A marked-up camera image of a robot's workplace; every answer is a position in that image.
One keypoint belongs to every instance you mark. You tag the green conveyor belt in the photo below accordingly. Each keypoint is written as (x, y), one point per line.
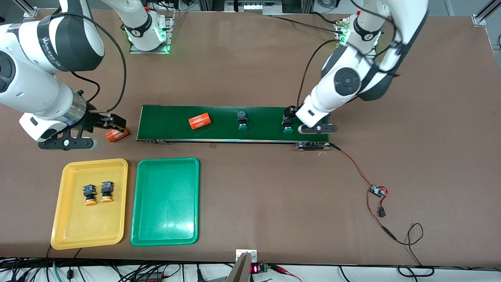
(164, 123)

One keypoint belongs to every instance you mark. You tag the silver metal bracket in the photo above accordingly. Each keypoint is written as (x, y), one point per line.
(239, 253)

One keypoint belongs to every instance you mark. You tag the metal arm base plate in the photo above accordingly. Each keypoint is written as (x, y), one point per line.
(170, 35)
(339, 39)

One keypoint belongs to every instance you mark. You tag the aluminium frame profile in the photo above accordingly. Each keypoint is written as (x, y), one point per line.
(483, 15)
(30, 9)

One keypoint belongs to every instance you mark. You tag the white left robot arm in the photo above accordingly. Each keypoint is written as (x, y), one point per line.
(344, 82)

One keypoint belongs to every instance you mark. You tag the small black connector plug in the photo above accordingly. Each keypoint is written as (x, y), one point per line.
(381, 212)

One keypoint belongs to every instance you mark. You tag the yellow mushroom push button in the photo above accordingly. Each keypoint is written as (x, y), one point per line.
(106, 190)
(89, 192)

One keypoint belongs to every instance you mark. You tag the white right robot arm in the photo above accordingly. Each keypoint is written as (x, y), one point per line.
(35, 90)

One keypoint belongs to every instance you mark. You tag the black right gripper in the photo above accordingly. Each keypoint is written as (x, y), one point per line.
(95, 119)

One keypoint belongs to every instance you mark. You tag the red alligator clip lead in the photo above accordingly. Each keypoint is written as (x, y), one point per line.
(280, 269)

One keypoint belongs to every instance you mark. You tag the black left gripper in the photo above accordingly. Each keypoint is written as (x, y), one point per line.
(290, 112)

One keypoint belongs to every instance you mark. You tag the red digit display module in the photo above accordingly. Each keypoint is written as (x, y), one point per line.
(255, 269)

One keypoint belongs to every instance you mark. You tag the green mushroom push button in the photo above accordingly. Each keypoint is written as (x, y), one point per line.
(242, 117)
(288, 130)

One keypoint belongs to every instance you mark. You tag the green plastic tray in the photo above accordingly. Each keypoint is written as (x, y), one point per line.
(166, 203)

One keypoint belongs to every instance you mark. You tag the orange box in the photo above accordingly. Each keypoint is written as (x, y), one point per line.
(148, 279)

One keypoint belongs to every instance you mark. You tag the small green circuit board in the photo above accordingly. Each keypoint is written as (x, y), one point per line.
(377, 190)

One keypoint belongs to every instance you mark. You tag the white box with lights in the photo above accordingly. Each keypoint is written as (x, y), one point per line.
(254, 7)

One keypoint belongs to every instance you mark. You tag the orange cylindrical battery cell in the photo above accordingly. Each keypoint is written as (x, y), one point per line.
(200, 121)
(117, 136)

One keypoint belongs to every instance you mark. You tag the yellow plastic tray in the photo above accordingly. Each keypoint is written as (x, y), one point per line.
(90, 227)

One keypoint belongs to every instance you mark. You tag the grey camera support bar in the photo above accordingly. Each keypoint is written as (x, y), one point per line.
(240, 272)

